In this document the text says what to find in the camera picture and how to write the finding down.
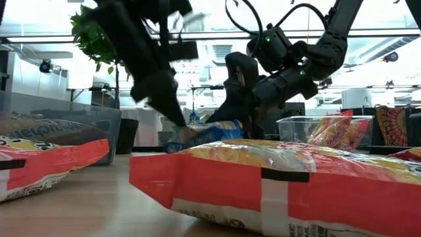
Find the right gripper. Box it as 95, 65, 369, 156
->
206, 51, 267, 139

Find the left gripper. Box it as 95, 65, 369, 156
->
113, 19, 199, 128

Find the orange Maruchan noodle pack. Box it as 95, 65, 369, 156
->
307, 109, 355, 148
0, 135, 111, 203
334, 118, 371, 152
128, 138, 421, 237

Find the smoky grey plastic bin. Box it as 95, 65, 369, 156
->
0, 91, 123, 165

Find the clear plastic bin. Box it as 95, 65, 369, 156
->
276, 115, 375, 153

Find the black background screen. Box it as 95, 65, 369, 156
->
278, 101, 306, 139

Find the black plant pot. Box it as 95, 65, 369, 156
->
115, 117, 139, 155

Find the long fluorescent light tube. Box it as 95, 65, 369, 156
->
6, 36, 77, 43
197, 31, 251, 39

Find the green leafy plant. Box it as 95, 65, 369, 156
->
70, 5, 132, 111

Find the black spotlight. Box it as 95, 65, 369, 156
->
383, 51, 400, 63
38, 58, 54, 74

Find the white box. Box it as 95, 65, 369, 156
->
341, 88, 373, 109

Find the orange patterned tapestry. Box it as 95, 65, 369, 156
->
374, 105, 409, 147

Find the ribbed metal air duct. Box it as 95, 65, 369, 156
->
210, 43, 236, 65
348, 36, 421, 65

